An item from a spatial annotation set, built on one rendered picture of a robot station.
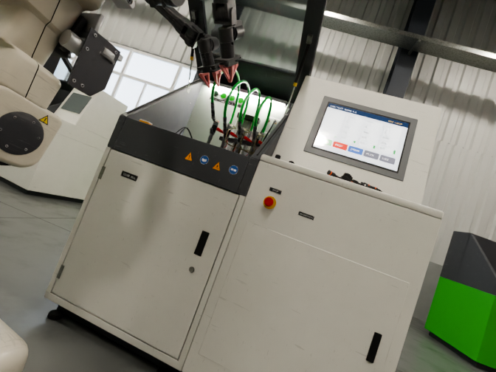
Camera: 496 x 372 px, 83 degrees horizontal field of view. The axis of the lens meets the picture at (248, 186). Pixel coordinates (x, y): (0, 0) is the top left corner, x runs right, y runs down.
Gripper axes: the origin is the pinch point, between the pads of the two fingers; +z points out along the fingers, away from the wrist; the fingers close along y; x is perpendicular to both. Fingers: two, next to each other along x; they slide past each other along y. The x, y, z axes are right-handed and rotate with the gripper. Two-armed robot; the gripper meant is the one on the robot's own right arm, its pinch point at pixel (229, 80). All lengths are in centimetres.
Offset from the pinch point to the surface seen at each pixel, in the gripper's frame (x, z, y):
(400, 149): -69, 35, 37
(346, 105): -39, 21, 46
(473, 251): -175, 255, 245
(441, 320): -168, 333, 185
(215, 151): -2.9, 24.2, -19.1
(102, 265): 26, 62, -69
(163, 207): 10, 42, -43
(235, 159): -12.5, 26.3, -17.8
